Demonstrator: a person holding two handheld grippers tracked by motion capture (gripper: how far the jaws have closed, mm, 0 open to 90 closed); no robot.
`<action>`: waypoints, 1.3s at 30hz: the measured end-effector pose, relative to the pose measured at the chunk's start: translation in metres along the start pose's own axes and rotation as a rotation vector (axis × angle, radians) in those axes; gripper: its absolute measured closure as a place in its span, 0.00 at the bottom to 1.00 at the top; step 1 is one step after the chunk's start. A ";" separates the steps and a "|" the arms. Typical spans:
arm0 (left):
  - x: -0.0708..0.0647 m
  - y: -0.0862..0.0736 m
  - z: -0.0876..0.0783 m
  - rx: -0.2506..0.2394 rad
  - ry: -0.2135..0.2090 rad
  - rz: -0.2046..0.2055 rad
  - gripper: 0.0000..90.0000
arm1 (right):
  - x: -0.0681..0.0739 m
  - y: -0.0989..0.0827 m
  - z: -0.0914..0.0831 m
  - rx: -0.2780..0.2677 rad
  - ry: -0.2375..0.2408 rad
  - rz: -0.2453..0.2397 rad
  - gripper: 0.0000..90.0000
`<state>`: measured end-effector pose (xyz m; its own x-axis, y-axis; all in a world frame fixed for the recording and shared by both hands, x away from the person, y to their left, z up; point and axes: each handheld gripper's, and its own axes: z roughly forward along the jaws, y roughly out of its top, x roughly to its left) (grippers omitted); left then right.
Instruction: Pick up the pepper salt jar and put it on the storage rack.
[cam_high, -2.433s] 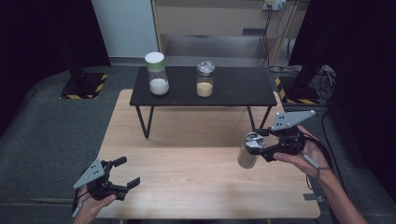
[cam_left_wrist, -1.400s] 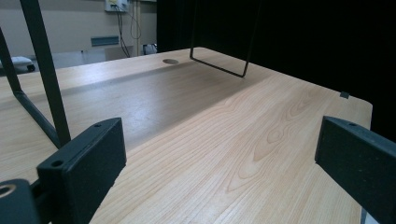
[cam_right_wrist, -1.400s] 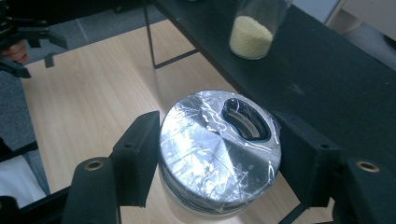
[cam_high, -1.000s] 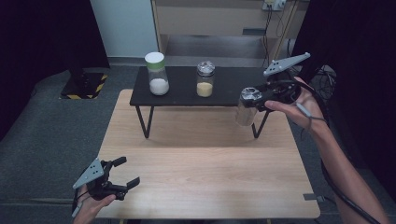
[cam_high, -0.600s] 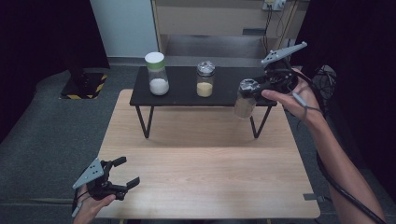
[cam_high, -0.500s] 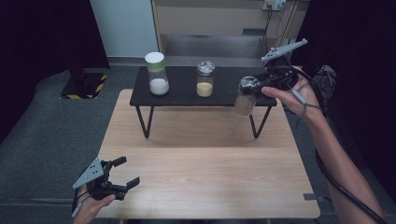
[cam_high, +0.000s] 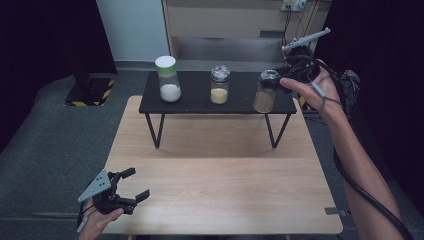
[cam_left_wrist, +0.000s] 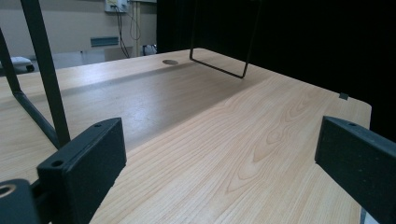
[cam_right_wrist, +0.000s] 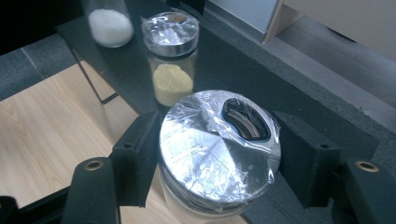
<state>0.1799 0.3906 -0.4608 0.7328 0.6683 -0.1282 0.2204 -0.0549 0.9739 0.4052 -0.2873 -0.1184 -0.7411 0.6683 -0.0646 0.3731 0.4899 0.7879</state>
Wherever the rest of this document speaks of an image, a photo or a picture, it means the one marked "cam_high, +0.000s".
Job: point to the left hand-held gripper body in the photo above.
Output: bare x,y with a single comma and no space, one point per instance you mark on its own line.
100,186

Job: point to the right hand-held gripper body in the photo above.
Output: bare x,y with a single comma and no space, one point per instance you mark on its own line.
301,61

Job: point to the foil-capped jar of brown grains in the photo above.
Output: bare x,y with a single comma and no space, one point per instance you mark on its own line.
265,98

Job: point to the foil-capped jar of yellow grains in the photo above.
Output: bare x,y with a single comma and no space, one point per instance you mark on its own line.
220,86

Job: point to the black metal-legged shelf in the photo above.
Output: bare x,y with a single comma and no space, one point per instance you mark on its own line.
196,100

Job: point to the white-lidded jar of white powder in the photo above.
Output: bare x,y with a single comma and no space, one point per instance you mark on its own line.
168,80

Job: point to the person's right hand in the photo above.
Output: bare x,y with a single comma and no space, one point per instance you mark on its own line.
313,90

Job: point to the person's left hand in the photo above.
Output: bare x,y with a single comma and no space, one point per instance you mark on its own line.
96,221

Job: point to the black stand with striped base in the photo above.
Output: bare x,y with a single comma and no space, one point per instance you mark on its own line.
88,95
303,102

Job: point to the white power strip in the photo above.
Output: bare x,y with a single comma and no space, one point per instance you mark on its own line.
293,4

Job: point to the dark curtain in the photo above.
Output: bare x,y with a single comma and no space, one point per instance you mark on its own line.
40,40
390,50

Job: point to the grey tape strip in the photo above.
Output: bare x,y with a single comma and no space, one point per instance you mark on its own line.
335,211

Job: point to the white panel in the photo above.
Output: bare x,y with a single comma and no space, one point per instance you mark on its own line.
136,30

